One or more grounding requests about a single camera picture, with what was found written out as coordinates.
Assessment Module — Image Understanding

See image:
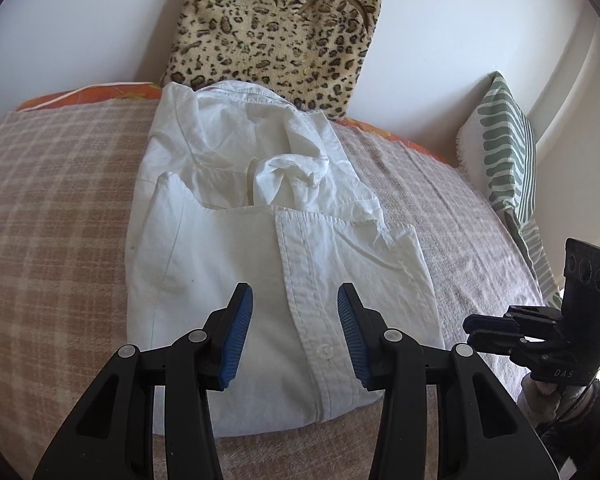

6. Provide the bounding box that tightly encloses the person's right forearm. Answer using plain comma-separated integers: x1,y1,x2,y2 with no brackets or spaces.
535,380,600,480

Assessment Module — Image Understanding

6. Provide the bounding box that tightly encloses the white shirt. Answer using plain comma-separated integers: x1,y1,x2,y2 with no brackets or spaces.
125,79,447,437

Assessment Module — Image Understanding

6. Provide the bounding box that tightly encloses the person's right hand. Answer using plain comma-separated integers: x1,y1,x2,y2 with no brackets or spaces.
519,378,583,435

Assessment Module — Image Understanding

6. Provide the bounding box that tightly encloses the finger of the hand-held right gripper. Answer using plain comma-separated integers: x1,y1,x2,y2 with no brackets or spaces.
466,330,527,357
463,313,524,337

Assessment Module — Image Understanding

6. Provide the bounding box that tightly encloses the green striped pillow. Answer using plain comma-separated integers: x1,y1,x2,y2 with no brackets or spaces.
456,71,565,312

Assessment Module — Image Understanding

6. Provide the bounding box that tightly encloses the leopard print pillow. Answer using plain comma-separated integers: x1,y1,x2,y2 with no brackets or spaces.
161,0,384,122

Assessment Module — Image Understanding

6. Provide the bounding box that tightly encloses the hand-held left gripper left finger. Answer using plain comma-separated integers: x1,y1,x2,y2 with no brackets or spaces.
32,283,255,480

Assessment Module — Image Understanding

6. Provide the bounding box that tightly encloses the beige plaid blanket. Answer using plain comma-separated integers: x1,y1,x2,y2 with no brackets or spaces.
0,96,548,480

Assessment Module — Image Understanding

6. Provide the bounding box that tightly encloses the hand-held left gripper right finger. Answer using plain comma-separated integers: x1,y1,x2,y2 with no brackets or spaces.
336,282,561,480

